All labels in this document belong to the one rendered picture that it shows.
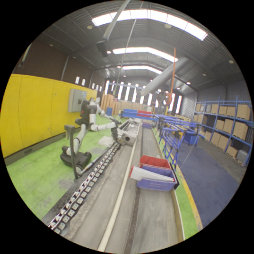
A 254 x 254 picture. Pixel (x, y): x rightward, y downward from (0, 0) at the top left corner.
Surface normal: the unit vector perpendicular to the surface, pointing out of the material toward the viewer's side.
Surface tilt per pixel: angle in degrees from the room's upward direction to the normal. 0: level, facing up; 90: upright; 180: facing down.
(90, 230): 0
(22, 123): 90
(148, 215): 0
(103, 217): 0
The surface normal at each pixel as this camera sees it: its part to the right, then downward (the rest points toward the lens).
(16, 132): 0.96, 0.23
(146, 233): 0.20, -0.95
